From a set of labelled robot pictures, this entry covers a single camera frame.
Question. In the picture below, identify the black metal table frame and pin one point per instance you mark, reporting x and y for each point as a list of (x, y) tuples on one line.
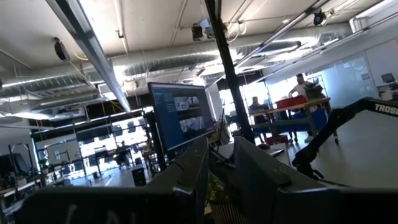
[(231, 77)]

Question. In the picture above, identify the computer monitor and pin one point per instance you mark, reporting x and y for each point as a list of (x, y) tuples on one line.
[(183, 115)]

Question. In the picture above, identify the blue storage bin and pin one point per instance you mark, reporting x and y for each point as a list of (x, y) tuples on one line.
[(314, 121)]

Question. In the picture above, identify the silver ventilation duct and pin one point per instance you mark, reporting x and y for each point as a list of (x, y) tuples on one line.
[(174, 59)]

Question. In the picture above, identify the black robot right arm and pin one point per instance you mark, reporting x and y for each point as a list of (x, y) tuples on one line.
[(335, 119)]

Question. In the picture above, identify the long ceiling light strip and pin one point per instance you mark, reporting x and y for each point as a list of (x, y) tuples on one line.
[(93, 53)]

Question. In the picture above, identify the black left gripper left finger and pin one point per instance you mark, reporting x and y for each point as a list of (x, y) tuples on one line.
[(174, 202)]

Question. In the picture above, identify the person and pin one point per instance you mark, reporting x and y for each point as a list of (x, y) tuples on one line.
[(123, 154), (301, 88), (256, 107)]

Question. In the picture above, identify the black computer tower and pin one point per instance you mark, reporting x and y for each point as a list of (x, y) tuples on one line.
[(139, 176)]

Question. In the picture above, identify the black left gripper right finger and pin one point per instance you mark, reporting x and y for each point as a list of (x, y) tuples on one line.
[(273, 199)]

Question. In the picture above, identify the wooden work table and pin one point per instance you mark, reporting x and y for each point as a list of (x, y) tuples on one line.
[(320, 101)]

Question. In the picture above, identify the red storage bin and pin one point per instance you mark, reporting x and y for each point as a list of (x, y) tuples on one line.
[(292, 102), (276, 140)]

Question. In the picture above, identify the small wall monitor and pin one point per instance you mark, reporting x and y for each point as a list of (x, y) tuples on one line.
[(388, 77)]

